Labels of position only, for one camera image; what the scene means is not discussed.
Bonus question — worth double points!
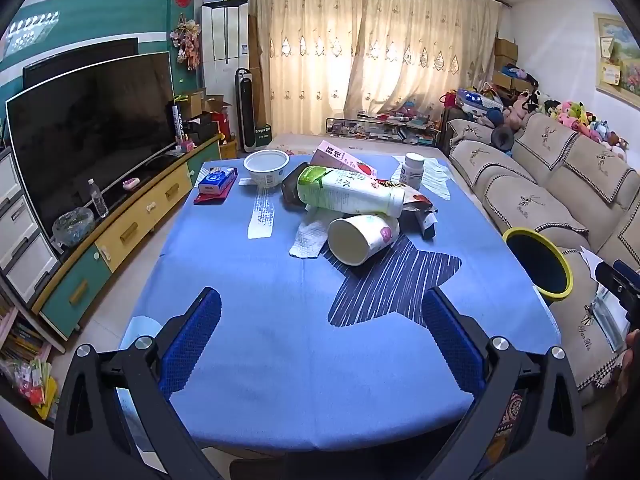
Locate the white paper towel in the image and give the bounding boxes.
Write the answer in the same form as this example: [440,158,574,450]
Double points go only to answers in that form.
[289,207,341,260]

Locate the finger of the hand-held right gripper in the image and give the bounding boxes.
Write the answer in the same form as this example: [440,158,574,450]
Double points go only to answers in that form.
[595,259,640,323]

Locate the floral beige mat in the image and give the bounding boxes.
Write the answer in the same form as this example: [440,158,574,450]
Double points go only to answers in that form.
[265,132,441,157]

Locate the red flat packet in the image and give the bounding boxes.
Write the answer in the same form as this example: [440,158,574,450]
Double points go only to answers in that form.
[193,180,236,206]

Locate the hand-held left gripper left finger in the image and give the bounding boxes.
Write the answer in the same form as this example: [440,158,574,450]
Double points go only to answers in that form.
[47,286,223,480]

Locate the glass ashtray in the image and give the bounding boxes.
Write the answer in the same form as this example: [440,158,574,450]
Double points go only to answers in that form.
[52,207,95,247]

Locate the yellow-rimmed dark bin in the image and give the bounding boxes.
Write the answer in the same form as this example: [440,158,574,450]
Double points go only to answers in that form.
[502,227,574,303]

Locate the yellow and green cabinet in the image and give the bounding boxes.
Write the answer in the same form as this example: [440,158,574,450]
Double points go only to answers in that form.
[30,132,223,341]

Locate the black pouch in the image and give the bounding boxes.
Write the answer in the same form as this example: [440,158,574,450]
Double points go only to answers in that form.
[281,162,313,209]

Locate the pink drink carton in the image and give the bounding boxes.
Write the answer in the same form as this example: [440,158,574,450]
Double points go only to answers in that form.
[310,140,379,179]

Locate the blue star-print tablecloth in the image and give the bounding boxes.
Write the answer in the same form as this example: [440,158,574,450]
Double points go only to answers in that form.
[117,147,561,453]

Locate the white paper cup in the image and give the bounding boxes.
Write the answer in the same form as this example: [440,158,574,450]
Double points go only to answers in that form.
[327,214,401,267]

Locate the beige sofa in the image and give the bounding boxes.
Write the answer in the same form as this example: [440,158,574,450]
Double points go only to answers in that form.
[440,110,640,406]

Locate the cluttered low glass table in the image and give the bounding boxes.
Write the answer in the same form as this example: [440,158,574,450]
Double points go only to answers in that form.
[325,112,443,146]

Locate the pile of plush toys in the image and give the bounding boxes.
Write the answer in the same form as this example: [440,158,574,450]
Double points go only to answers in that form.
[542,100,631,161]

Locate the curved black television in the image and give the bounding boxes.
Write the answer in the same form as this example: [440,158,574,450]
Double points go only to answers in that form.
[5,51,177,246]

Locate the hanging flower decoration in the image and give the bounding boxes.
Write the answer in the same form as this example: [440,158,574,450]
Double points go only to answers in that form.
[170,17,202,71]

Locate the green and white bottle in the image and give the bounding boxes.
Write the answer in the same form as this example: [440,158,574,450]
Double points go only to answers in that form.
[297,165,406,219]

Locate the white paper strip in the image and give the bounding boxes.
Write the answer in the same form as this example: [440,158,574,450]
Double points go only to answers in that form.
[247,186,277,240]

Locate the stack of cardboard boxes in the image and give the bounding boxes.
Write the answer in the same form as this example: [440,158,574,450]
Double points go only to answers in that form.
[492,37,533,93]

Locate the white pill bottle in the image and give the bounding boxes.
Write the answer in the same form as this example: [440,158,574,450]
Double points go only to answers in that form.
[400,153,426,191]

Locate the blue tissue pack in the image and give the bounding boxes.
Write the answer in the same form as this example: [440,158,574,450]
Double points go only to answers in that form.
[197,166,238,196]

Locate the beige embroidered curtains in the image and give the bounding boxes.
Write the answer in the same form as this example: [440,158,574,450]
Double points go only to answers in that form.
[245,0,503,136]

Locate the black tower fan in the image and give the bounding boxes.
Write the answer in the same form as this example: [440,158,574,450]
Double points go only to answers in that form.
[235,67,257,153]

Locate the white bowl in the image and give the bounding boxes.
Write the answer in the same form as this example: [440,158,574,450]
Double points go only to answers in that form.
[243,150,290,187]

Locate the red fire extinguisher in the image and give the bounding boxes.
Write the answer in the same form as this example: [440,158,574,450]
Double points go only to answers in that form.
[212,110,231,143]

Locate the papers on sofa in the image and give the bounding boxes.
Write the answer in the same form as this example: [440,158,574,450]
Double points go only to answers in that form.
[580,246,631,353]

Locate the framed wall painting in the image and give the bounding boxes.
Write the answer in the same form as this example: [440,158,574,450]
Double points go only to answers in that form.
[593,12,640,108]

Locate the black snack wrapper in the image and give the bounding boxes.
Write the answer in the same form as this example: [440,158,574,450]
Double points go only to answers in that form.
[415,210,438,240]

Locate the white plastic drawer unit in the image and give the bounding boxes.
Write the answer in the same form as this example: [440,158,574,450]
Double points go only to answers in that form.
[0,147,61,306]

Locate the white standing air conditioner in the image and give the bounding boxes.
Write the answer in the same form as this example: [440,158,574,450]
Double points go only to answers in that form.
[201,0,251,103]

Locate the clear water bottle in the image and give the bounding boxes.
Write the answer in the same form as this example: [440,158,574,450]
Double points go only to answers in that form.
[88,178,109,219]

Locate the red snack wrapper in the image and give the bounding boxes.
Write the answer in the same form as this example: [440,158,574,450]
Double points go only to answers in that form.
[375,178,438,221]

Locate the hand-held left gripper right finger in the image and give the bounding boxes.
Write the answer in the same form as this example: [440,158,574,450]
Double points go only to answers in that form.
[422,287,591,480]

